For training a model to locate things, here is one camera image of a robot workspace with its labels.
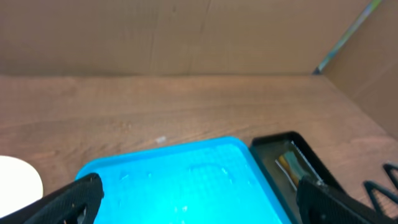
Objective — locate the cardboard sheet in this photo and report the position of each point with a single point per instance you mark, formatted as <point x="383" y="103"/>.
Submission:
<point x="162" y="37"/>

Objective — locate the black metal tray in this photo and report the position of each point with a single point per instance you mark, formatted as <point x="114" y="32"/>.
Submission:
<point x="266" y="149"/>

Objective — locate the green yellow sponge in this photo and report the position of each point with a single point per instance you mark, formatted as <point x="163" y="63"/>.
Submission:
<point x="290" y="165"/>

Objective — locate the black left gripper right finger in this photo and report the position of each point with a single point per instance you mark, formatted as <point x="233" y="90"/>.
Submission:
<point x="319" y="203"/>

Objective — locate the pink plate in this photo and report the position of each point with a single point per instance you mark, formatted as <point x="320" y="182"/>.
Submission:
<point x="21" y="185"/>

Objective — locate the teal plastic tray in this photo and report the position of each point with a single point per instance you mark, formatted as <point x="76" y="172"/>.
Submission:
<point x="212" y="181"/>

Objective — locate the cardboard side panel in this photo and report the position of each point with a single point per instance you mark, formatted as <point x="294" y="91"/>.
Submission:
<point x="365" y="69"/>

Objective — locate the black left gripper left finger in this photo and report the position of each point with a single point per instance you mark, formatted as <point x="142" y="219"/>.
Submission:
<point x="77" y="202"/>

